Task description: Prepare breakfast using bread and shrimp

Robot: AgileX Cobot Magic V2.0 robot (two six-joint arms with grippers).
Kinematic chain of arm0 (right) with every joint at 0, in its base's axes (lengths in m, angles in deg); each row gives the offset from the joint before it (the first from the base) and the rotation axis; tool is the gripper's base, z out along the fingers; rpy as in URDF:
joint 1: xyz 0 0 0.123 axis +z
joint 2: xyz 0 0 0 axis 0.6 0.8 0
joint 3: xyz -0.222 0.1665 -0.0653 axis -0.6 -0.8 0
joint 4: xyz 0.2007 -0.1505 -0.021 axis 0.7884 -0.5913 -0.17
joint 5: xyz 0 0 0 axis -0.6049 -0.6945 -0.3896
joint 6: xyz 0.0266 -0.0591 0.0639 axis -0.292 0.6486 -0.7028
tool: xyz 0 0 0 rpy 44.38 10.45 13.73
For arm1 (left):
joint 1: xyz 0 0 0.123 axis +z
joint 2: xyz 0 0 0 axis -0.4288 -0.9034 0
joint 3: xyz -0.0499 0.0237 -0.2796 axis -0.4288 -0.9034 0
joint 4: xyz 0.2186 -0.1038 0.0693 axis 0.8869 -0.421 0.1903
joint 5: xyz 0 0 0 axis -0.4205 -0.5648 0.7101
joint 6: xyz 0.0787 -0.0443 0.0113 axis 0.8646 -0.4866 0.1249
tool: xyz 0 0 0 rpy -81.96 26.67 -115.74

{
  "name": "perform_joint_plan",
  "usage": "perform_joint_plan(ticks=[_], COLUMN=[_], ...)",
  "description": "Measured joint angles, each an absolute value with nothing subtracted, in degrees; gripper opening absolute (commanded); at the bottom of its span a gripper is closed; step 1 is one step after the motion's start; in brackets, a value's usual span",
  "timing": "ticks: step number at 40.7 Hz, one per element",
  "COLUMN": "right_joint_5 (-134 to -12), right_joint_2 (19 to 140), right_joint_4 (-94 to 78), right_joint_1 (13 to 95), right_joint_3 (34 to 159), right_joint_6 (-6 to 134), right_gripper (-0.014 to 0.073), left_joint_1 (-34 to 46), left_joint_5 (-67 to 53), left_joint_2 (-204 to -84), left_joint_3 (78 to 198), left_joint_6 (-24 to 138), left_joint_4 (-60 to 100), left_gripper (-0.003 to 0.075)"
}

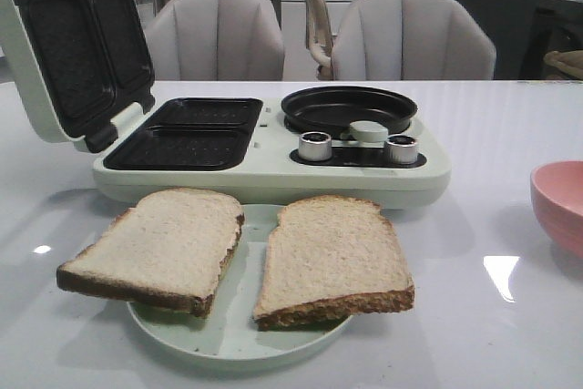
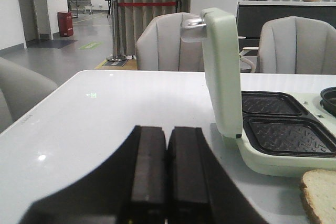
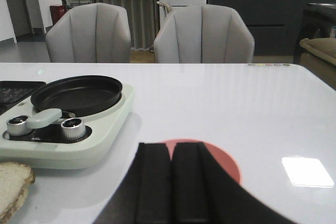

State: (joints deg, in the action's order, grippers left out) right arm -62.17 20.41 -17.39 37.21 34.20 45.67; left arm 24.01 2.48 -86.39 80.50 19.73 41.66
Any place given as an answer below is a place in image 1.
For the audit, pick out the bread slice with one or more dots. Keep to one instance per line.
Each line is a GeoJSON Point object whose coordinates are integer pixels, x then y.
{"type": "Point", "coordinates": [169, 251]}
{"type": "Point", "coordinates": [331, 257]}

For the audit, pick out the green breakfast maker lid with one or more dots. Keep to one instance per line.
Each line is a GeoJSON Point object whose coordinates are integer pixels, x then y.
{"type": "Point", "coordinates": [77, 64]}

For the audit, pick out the pink bowl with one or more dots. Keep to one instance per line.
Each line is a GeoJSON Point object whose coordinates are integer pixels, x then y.
{"type": "Point", "coordinates": [556, 196]}

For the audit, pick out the green breakfast maker base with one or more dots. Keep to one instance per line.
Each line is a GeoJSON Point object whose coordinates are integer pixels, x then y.
{"type": "Point", "coordinates": [243, 147]}

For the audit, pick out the left silver control knob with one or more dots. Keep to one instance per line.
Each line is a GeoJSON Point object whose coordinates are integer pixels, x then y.
{"type": "Point", "coordinates": [315, 146]}

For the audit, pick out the silver control knob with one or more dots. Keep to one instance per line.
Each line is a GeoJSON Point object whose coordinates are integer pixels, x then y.
{"type": "Point", "coordinates": [400, 149]}
{"type": "Point", "coordinates": [315, 146]}

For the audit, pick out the black round frying pan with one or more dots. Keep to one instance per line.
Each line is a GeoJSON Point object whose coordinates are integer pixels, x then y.
{"type": "Point", "coordinates": [332, 109]}

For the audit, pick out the right silver control knob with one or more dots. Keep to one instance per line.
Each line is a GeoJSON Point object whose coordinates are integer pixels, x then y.
{"type": "Point", "coordinates": [400, 149]}

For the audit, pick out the beige plastic chair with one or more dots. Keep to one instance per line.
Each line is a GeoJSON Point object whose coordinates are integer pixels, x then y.
{"type": "Point", "coordinates": [318, 37]}

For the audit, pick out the left grey upholstered chair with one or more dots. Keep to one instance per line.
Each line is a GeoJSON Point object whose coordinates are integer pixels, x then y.
{"type": "Point", "coordinates": [216, 40]}

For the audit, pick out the grey upholstered chair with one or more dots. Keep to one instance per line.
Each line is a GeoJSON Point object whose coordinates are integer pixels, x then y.
{"type": "Point", "coordinates": [216, 40]}
{"type": "Point", "coordinates": [411, 40]}

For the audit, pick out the light green round plate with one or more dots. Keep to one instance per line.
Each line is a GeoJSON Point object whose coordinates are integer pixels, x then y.
{"type": "Point", "coordinates": [228, 338]}

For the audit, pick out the right grey upholstered chair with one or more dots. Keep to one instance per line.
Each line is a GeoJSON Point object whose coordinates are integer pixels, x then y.
{"type": "Point", "coordinates": [411, 40]}

